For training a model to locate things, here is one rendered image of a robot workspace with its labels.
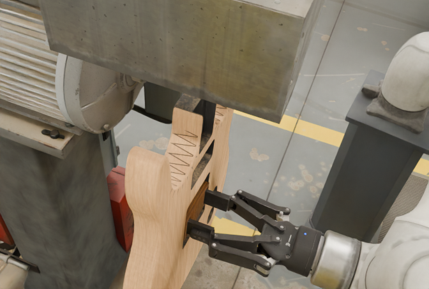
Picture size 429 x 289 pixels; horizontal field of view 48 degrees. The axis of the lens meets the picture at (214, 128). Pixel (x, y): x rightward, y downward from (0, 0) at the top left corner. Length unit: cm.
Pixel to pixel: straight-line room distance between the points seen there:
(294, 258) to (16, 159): 58
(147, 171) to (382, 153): 119
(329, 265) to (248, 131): 170
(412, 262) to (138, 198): 32
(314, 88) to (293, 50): 225
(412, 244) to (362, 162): 112
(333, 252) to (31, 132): 55
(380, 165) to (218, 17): 129
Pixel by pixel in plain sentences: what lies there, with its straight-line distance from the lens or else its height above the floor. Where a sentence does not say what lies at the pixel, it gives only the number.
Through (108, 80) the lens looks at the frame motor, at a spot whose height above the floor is 127.
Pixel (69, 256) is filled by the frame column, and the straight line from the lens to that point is 132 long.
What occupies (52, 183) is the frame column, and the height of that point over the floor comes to 94.
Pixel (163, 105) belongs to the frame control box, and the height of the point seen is 97.
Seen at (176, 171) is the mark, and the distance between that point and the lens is 69.
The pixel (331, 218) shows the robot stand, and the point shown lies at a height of 15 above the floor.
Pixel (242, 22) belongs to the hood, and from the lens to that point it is 48.
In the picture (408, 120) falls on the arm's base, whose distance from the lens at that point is 162.
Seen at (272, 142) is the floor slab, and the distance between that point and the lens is 239.
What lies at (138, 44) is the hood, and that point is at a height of 144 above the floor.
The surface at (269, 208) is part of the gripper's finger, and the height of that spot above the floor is 109.
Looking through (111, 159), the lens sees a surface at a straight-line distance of 138.
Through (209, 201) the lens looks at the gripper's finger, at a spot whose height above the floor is 107.
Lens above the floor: 178
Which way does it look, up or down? 48 degrees down
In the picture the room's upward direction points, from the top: 5 degrees clockwise
